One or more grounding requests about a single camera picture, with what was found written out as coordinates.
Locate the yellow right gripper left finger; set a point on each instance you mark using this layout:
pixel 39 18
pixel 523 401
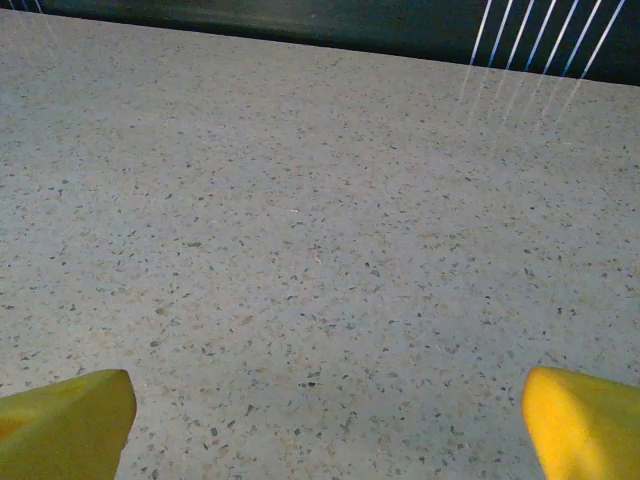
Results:
pixel 60 430

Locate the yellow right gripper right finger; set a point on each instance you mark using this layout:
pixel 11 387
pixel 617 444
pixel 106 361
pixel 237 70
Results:
pixel 585 430

